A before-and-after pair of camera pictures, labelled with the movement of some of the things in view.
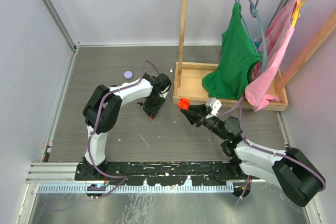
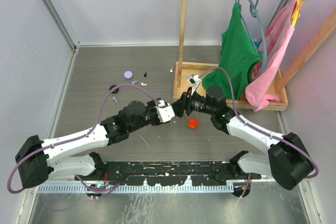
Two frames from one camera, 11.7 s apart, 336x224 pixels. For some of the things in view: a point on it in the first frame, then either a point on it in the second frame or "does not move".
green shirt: (238, 56) does not move
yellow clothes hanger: (296, 14) does not move
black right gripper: (195, 117) to (184, 103)
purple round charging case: (128, 74) does not move
